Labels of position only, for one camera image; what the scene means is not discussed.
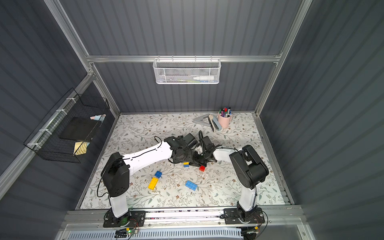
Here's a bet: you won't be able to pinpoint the light blue long lego brick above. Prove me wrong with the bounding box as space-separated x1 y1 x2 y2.
185 181 198 191

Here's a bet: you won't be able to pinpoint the dark blue square lego brick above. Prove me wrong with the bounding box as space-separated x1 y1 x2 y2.
155 171 162 179

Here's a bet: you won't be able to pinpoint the long yellow lego brick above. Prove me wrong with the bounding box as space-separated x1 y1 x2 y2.
148 177 159 190

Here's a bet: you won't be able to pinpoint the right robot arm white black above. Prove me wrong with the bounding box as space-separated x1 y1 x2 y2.
193 131 269 222

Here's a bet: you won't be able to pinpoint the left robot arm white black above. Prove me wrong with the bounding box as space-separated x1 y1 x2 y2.
101 134 199 218

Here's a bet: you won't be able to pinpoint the grey triangle ruler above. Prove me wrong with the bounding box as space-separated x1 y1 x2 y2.
193 114 211 127

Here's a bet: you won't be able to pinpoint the floral table mat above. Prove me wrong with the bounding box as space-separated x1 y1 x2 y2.
78 111 289 210

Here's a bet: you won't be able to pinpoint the pink pen cup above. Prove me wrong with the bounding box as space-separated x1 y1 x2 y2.
218 113 232 129

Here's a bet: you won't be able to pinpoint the white bottle in basket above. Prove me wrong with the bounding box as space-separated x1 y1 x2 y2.
193 76 215 82

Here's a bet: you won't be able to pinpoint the pastel sticky notes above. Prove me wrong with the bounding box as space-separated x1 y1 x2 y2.
90 114 106 122

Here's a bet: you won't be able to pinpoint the yellow sticky notes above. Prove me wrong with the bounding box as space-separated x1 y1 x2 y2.
74 142 90 156

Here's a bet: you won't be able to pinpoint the black notebook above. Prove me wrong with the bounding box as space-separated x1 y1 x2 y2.
59 117 102 142

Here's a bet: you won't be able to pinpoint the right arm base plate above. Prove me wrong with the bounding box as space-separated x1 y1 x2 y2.
219 208 266 226

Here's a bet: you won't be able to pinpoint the white wire mesh basket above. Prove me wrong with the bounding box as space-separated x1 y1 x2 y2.
153 59 222 85

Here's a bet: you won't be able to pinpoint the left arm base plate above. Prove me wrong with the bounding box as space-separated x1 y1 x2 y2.
103 209 146 228

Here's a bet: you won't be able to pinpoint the aluminium front rail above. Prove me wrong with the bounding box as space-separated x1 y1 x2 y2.
60 205 308 231

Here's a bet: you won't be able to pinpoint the black wire basket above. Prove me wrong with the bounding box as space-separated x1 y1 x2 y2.
24 91 110 164

